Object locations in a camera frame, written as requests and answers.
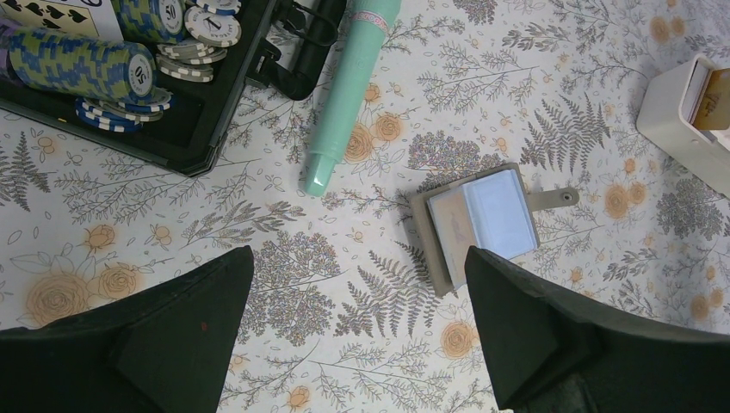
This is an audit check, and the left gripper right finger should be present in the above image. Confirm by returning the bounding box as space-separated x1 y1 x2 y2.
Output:
465 247 729 412

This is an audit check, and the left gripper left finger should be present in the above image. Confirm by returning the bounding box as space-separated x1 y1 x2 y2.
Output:
1 246 254 412

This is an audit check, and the taupe leather card holder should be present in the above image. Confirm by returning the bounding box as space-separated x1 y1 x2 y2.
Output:
410 163 579 298

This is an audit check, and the card in white tray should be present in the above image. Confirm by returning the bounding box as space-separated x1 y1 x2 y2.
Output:
692 68 729 131

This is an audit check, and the playing card deck box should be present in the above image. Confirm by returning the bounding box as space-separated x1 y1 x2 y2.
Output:
1 0 123 40

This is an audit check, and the floral patterned table mat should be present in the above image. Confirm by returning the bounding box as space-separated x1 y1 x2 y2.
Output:
1 1 729 412

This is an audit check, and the white rectangular tray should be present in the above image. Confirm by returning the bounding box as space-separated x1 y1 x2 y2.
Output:
636 53 729 197

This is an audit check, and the black poker chip case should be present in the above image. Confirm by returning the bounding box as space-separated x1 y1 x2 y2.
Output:
1 1 346 177

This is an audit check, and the mint green tube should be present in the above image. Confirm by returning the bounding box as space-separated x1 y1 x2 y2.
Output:
303 0 402 196

